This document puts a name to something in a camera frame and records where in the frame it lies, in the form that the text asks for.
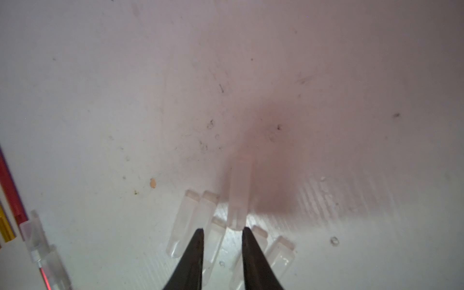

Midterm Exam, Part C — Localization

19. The clear protective cap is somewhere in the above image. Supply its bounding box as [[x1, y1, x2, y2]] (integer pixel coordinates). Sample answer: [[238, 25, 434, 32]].
[[267, 236, 296, 280], [166, 190, 200, 258], [191, 191, 219, 236], [227, 155, 254, 231], [229, 225, 269, 290], [202, 217, 227, 287]]

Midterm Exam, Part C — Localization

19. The gold carving knife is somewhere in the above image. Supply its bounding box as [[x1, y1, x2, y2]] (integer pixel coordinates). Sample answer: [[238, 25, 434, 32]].
[[0, 207, 16, 242]]

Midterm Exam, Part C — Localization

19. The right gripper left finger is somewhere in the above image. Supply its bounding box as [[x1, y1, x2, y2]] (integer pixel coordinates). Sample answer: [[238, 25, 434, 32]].
[[163, 228, 204, 290]]

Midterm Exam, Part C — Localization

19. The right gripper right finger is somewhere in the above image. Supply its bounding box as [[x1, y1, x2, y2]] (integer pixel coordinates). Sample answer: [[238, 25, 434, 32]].
[[242, 227, 284, 290]]

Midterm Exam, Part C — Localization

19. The red carving knife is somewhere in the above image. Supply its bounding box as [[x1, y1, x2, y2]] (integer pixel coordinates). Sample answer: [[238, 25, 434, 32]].
[[19, 210, 51, 290], [41, 246, 73, 290], [1, 152, 28, 226]]

